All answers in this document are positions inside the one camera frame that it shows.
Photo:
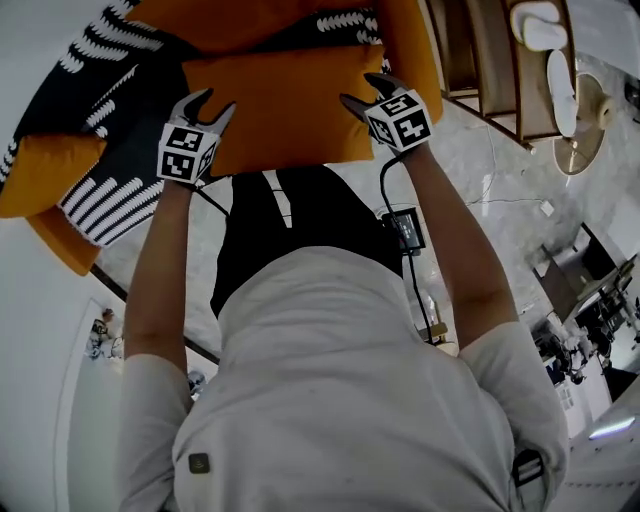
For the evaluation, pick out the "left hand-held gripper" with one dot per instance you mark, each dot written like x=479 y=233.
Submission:
x=177 y=160

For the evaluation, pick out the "black belt device with screen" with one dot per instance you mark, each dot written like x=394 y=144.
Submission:
x=407 y=230

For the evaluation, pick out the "dark square shirt badge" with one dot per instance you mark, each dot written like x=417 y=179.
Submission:
x=199 y=463

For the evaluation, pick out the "person's white shirt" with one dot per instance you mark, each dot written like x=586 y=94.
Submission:
x=325 y=375

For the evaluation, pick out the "white oval tray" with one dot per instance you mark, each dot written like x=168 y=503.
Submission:
x=562 y=95

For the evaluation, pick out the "white folded towel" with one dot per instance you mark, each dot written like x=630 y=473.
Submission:
x=537 y=27

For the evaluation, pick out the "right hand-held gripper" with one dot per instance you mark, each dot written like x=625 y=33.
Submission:
x=405 y=127

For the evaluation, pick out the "wooden side table rack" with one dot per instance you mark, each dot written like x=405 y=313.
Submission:
x=500 y=60

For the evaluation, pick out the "beige electric fan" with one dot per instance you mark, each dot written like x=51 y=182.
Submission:
x=580 y=150

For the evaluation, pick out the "person's right forearm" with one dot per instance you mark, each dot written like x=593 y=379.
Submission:
x=455 y=250

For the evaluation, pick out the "person's black trousers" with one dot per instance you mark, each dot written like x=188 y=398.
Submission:
x=320 y=215

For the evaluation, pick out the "person's left forearm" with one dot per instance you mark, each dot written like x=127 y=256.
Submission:
x=155 y=280

